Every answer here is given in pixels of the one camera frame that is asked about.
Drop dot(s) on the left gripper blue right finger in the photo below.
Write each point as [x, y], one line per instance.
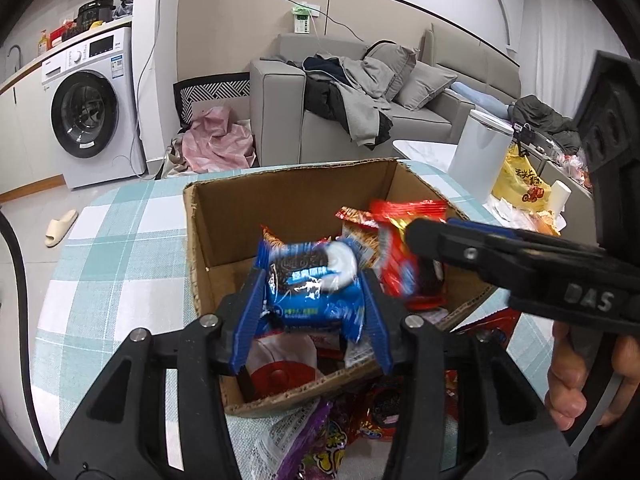
[504, 431]

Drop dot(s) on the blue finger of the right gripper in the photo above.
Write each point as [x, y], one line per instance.
[475, 254]
[525, 236]

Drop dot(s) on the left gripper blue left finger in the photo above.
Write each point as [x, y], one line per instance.
[118, 429]

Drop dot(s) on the red chocolate cookie pack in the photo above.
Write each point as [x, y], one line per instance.
[419, 282]

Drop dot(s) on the white purple snack bag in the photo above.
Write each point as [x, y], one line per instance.
[278, 452]

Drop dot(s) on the white fried sticks snack bag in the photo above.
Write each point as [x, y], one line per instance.
[360, 232]

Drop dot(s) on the blue oreo pack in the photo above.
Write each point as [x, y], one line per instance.
[313, 287]

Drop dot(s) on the red triangular biscuit bag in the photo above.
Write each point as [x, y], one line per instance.
[498, 327]

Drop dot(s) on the red oreo pack pink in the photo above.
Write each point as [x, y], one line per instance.
[378, 405]

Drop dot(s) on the purple candy bag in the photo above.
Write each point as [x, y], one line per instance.
[324, 459]

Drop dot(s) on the person's right hand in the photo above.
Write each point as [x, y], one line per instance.
[568, 373]

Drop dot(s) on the white paper cup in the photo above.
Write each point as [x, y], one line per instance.
[558, 197]

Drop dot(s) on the yellow plastic bag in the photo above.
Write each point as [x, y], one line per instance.
[519, 184]

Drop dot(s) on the white marble side table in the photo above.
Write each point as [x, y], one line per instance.
[437, 155]

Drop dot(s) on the teal plaid tablecloth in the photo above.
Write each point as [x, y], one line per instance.
[123, 266]

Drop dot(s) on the grey sofa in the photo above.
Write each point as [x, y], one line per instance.
[426, 108]

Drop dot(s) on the brown SF cardboard box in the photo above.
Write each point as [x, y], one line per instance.
[224, 221]

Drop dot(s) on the beige slipper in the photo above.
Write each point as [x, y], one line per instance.
[58, 228]

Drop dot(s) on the grey sofa cushion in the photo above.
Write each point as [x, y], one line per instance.
[399, 59]

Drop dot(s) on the pile of clothes on sofa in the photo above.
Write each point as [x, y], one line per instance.
[351, 93]

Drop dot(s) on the pink cloth on floor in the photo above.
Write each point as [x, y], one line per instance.
[215, 143]

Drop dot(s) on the black patterned chair back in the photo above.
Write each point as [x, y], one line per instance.
[194, 96]

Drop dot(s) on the white washing machine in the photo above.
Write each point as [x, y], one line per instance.
[89, 90]

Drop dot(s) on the kitchen faucet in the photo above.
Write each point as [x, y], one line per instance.
[15, 58]

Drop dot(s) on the black rice cooker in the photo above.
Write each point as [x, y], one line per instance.
[93, 11]

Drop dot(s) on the white wall socket charger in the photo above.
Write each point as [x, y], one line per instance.
[303, 17]

